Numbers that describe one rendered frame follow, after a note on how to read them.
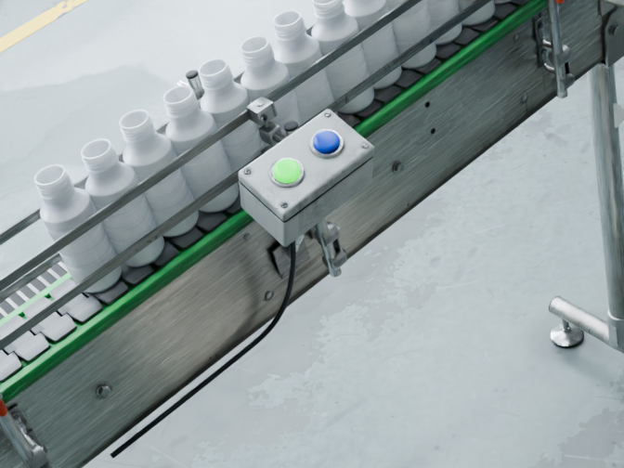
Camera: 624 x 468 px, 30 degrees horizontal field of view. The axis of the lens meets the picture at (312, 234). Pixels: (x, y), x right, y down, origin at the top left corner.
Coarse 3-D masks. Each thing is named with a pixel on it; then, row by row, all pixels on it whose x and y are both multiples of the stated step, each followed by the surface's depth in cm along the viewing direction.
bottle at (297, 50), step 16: (288, 16) 145; (288, 32) 143; (304, 32) 144; (288, 48) 145; (304, 48) 145; (288, 64) 145; (304, 64) 145; (320, 80) 148; (304, 96) 148; (320, 96) 149; (304, 112) 150; (336, 112) 153
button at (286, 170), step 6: (282, 162) 129; (288, 162) 129; (294, 162) 129; (276, 168) 129; (282, 168) 129; (288, 168) 129; (294, 168) 129; (276, 174) 128; (282, 174) 128; (288, 174) 128; (294, 174) 128; (282, 180) 128; (288, 180) 128
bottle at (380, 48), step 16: (352, 0) 149; (368, 0) 149; (384, 0) 150; (352, 16) 150; (368, 16) 149; (384, 32) 152; (368, 48) 152; (384, 48) 153; (368, 64) 154; (384, 64) 154; (384, 80) 156
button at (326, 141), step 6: (318, 132) 132; (324, 132) 132; (330, 132) 132; (318, 138) 131; (324, 138) 131; (330, 138) 131; (336, 138) 131; (318, 144) 131; (324, 144) 131; (330, 144) 131; (336, 144) 131; (318, 150) 131; (324, 150) 130; (330, 150) 130
